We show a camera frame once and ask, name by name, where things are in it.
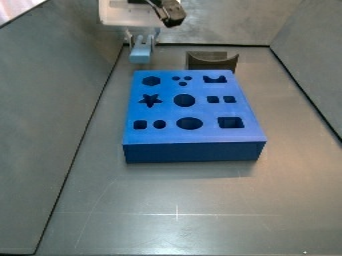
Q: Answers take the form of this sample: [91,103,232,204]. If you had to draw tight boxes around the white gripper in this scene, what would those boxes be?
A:
[99,0,164,47]

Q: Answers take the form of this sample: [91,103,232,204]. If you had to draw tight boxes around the light blue square-circle peg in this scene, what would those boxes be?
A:
[129,35,156,64]

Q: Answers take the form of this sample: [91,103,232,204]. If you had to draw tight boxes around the black curved fixture stand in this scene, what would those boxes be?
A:
[186,51,240,72]

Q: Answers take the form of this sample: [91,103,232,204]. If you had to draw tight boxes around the blue foam shape-sorter block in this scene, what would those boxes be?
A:
[122,70,268,163]

